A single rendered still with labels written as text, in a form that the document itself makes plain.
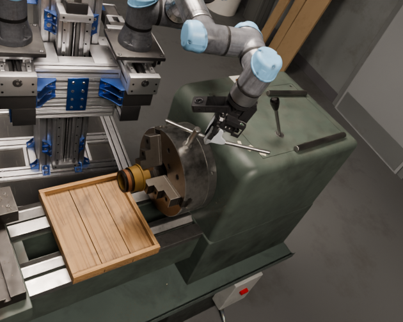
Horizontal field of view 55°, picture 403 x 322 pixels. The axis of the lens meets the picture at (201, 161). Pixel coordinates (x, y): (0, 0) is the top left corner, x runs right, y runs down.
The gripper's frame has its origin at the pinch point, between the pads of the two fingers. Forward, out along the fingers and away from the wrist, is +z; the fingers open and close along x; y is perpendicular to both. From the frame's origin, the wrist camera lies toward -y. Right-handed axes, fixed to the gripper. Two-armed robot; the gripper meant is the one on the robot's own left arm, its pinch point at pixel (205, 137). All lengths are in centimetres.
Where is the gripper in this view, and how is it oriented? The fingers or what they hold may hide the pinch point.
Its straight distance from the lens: 119.5
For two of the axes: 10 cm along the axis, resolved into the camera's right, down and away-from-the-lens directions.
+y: 9.1, 3.7, 2.1
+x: 1.7, -7.7, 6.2
